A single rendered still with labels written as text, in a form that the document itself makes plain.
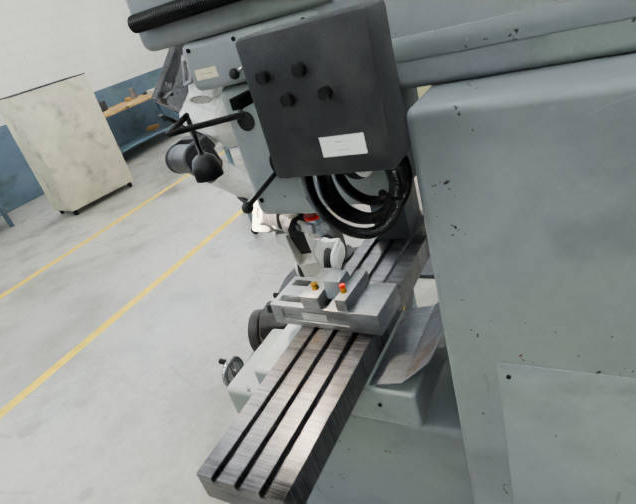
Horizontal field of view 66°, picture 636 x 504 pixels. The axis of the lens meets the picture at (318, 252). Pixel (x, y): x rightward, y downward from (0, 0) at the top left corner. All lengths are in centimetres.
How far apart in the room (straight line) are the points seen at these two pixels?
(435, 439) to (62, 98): 658
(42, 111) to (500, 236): 666
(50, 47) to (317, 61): 950
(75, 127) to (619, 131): 692
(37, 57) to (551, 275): 948
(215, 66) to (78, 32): 945
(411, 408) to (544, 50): 85
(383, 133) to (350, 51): 11
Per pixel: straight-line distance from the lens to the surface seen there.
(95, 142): 742
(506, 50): 88
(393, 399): 131
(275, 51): 71
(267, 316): 215
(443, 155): 82
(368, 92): 67
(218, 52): 108
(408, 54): 91
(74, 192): 727
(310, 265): 215
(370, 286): 141
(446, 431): 136
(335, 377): 125
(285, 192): 114
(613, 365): 100
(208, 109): 156
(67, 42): 1032
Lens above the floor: 175
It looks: 27 degrees down
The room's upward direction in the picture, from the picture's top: 17 degrees counter-clockwise
